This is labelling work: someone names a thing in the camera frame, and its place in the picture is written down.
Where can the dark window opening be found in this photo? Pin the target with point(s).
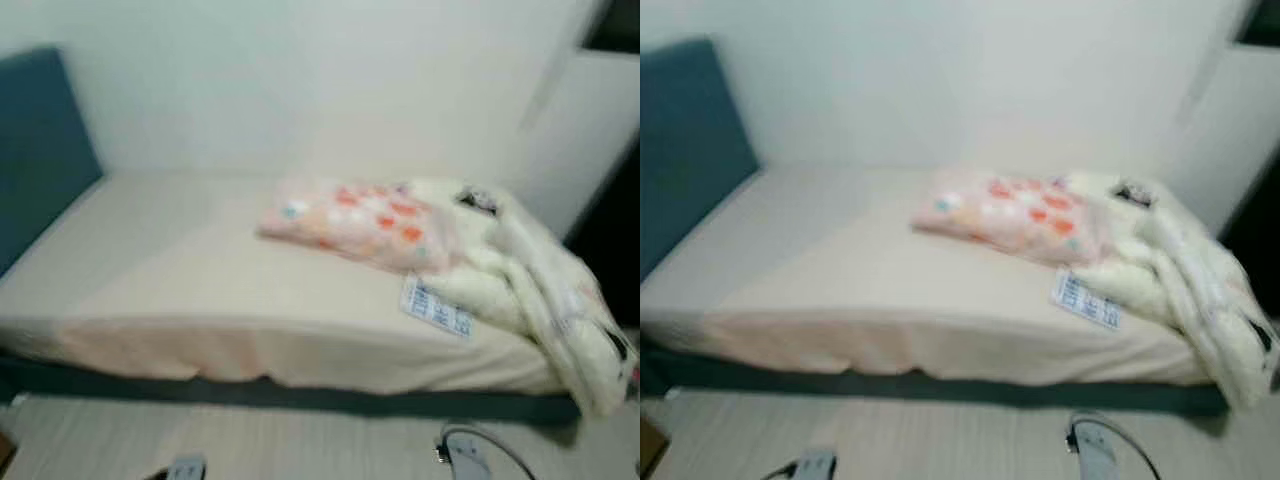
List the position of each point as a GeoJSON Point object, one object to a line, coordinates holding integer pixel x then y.
{"type": "Point", "coordinates": [612, 25]}
{"type": "Point", "coordinates": [1260, 20]}

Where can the brown cardboard box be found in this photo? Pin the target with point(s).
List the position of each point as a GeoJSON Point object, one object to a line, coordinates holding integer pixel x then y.
{"type": "Point", "coordinates": [653, 448]}
{"type": "Point", "coordinates": [7, 450]}

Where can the cream sheeted mattress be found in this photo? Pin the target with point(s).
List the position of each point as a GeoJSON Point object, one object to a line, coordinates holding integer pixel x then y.
{"type": "Point", "coordinates": [830, 250]}
{"type": "Point", "coordinates": [180, 260]}

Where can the teal upholstered headboard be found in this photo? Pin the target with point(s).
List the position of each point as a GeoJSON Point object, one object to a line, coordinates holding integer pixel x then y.
{"type": "Point", "coordinates": [40, 160]}
{"type": "Point", "coordinates": [690, 160]}

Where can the white and blue book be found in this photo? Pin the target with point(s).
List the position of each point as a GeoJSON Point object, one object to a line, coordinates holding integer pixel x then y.
{"type": "Point", "coordinates": [1087, 300]}
{"type": "Point", "coordinates": [437, 308]}

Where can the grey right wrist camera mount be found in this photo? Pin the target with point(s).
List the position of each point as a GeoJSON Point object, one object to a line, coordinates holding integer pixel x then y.
{"type": "Point", "coordinates": [468, 458]}
{"type": "Point", "coordinates": [1095, 450]}

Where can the cream cartoon print blanket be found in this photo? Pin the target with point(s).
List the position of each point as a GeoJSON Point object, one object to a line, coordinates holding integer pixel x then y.
{"type": "Point", "coordinates": [1190, 280]}
{"type": "Point", "coordinates": [540, 290]}

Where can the white power strip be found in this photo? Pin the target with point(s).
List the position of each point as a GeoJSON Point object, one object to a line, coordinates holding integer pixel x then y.
{"type": "Point", "coordinates": [186, 468]}
{"type": "Point", "coordinates": [817, 465]}

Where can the pink patterned pillow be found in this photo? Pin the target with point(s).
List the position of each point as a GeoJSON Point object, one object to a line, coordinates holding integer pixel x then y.
{"type": "Point", "coordinates": [1010, 215]}
{"type": "Point", "coordinates": [360, 225]}

